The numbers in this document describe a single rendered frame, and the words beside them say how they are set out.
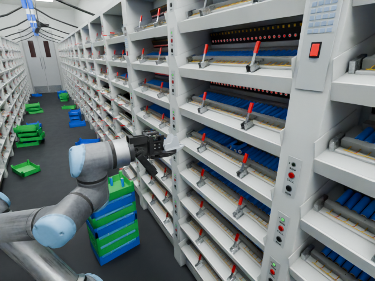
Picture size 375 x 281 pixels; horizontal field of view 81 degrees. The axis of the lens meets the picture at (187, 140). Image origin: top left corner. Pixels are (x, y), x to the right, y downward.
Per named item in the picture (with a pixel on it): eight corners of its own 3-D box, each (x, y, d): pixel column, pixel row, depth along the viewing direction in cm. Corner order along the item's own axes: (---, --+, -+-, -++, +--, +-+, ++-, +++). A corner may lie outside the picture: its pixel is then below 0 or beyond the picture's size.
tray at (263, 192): (273, 210, 72) (270, 189, 68) (181, 148, 121) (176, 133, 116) (311, 177, 79) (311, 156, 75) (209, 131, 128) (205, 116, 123)
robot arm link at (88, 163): (69, 169, 69) (65, 140, 65) (110, 161, 75) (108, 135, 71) (73, 187, 62) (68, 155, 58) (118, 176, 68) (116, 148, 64)
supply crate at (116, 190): (90, 209, 135) (87, 198, 132) (80, 194, 149) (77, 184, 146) (134, 190, 153) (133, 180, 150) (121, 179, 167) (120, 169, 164)
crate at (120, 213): (94, 229, 141) (91, 219, 138) (83, 213, 155) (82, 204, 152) (136, 209, 159) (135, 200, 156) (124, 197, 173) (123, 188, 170)
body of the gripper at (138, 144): (166, 135, 73) (130, 140, 67) (166, 158, 76) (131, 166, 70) (157, 129, 79) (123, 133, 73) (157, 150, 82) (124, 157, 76)
